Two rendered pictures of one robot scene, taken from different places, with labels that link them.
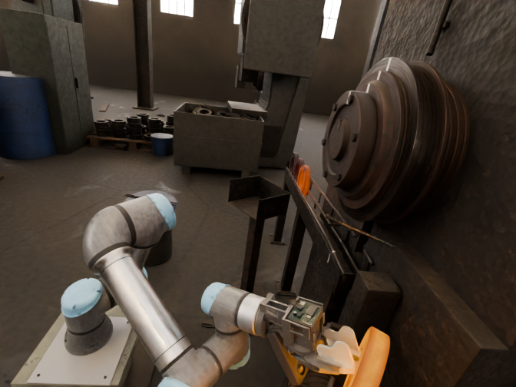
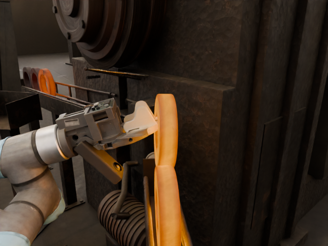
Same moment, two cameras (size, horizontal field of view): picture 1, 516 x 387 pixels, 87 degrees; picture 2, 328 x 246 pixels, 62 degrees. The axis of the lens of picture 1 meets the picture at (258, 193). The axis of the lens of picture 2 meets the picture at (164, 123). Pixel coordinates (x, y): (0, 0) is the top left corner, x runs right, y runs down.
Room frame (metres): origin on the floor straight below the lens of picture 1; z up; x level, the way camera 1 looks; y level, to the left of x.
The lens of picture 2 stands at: (-0.12, 0.08, 1.03)
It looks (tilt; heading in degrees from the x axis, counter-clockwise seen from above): 20 degrees down; 325
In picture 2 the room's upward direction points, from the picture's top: straight up
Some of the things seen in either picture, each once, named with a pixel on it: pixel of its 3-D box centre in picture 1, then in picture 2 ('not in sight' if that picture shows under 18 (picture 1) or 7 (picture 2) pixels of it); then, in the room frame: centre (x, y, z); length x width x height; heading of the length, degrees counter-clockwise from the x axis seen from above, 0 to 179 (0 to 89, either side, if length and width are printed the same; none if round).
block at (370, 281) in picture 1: (367, 312); (150, 136); (0.59, -0.37, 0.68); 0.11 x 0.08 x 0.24; 95
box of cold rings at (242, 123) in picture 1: (219, 137); not in sight; (3.50, 0.61, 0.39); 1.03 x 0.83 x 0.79; 99
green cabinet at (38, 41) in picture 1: (57, 87); not in sight; (3.45, 2.67, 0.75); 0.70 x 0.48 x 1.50; 5
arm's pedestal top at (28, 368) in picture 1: (90, 342); not in sight; (0.65, 0.53, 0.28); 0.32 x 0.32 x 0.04; 7
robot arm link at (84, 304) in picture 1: (85, 302); not in sight; (0.65, 0.52, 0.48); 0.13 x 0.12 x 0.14; 146
